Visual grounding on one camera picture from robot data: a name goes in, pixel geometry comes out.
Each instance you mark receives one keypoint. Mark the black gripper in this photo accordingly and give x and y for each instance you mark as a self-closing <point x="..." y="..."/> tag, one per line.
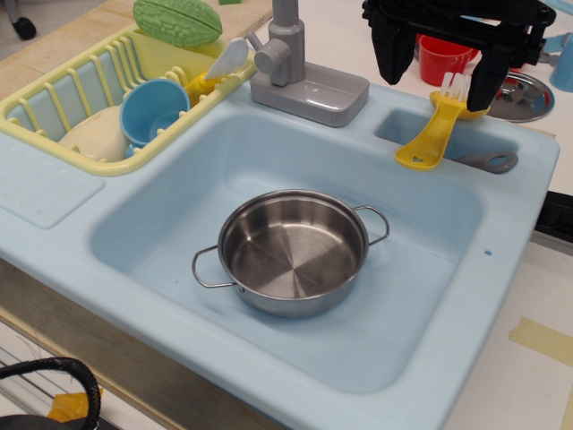
<point x="508" y="34"/>

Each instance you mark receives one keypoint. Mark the steel pot lid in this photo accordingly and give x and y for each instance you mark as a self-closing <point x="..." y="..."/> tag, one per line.
<point x="522" y="98"/>

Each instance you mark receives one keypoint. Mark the stainless steel pot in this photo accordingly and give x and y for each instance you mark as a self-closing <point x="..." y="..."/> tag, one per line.
<point x="295" y="253"/>

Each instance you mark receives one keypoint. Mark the red plastic mug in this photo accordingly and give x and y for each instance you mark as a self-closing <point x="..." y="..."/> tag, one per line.
<point x="437" y="57"/>

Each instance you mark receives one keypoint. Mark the light blue utensil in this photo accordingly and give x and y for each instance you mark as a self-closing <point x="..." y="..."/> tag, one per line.
<point x="555" y="44"/>

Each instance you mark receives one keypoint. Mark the light blue cup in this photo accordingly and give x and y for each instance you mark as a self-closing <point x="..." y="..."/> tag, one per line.
<point x="561" y="77"/>

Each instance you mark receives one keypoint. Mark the grey toy faucet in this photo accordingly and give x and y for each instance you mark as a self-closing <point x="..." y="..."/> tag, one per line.
<point x="287" y="82"/>

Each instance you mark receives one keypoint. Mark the green toy bitter gourd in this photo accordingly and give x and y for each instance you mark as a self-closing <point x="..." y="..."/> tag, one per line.
<point x="179" y="23"/>

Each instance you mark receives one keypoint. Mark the blue plastic cup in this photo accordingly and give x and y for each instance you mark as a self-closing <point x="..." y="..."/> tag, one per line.
<point x="150" y="107"/>

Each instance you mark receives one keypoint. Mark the light blue toy sink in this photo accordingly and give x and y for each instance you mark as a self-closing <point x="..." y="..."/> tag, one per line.
<point x="135" y="249"/>

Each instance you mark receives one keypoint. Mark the beige masking tape strip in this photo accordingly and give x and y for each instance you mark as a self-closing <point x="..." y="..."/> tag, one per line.
<point x="543" y="340"/>

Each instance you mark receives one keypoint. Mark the yellow dish rack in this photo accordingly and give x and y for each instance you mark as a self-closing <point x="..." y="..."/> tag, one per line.
<point x="43" y="111"/>

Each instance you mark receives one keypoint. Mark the cream plastic plate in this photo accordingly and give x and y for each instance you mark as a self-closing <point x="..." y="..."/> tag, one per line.
<point x="99" y="137"/>

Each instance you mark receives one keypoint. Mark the black caster wheel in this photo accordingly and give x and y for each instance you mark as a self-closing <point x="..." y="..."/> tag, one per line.
<point x="25" y="29"/>

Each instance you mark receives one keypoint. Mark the yellow tape piece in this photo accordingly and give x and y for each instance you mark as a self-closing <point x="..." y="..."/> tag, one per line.
<point x="69" y="407"/>

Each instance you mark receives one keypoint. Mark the grey utensil handle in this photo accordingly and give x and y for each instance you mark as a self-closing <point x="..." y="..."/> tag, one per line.
<point x="493" y="162"/>

